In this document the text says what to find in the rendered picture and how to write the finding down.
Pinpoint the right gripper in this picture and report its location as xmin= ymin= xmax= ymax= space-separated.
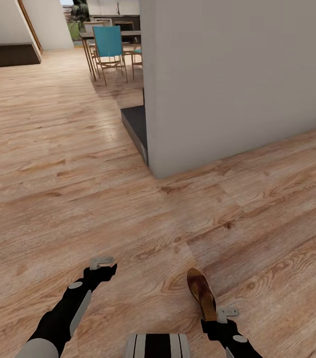
xmin=201 ymin=319 xmax=237 ymax=345

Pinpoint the sandal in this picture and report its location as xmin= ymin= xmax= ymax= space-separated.
xmin=187 ymin=268 xmax=218 ymax=322

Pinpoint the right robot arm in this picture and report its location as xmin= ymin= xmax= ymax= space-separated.
xmin=201 ymin=307 xmax=263 ymax=358

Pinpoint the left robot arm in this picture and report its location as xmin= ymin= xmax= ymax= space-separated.
xmin=14 ymin=256 xmax=117 ymax=358

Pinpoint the robot trunk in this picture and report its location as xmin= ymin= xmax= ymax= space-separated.
xmin=123 ymin=334 xmax=192 ymax=358

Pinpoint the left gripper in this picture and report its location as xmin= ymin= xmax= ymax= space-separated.
xmin=83 ymin=264 xmax=117 ymax=286

